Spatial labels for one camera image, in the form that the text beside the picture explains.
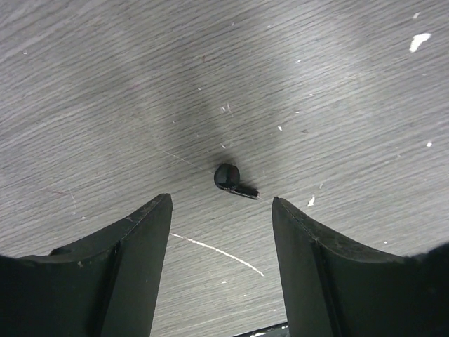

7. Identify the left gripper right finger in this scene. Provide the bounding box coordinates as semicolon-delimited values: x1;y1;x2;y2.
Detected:
272;197;448;336

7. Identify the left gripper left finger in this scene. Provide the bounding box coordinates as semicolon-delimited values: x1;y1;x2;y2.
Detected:
1;194;173;336

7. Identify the black earbud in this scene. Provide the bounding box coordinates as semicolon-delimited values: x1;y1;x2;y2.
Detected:
213;163;259;199

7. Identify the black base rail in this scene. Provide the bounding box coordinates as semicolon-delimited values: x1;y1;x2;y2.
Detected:
238;324;290;337

